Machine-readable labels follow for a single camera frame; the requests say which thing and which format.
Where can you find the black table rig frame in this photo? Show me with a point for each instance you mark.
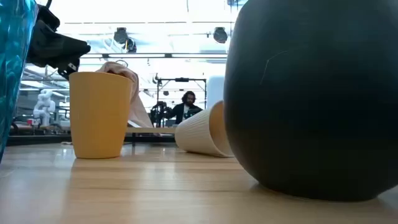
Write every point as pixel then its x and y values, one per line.
pixel 37 140

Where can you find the orange bowl mug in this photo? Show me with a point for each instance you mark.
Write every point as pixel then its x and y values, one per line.
pixel 311 109

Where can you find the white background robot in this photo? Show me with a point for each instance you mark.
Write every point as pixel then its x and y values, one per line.
pixel 43 105

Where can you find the person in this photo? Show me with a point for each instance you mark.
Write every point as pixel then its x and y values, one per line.
pixel 186 109

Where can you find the pink cloth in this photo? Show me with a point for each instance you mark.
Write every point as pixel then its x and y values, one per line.
pixel 138 109

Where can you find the teal faceted plastic tumbler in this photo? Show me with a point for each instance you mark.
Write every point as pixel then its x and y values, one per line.
pixel 12 62

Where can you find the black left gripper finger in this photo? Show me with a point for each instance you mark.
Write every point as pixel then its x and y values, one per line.
pixel 69 70
pixel 68 51

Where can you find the black background rig frame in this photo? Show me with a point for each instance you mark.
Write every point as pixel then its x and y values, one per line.
pixel 182 79

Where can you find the beige ribbed cup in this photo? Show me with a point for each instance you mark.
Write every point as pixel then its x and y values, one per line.
pixel 196 133

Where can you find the small orange plastic cup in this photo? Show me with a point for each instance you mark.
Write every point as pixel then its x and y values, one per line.
pixel 99 115

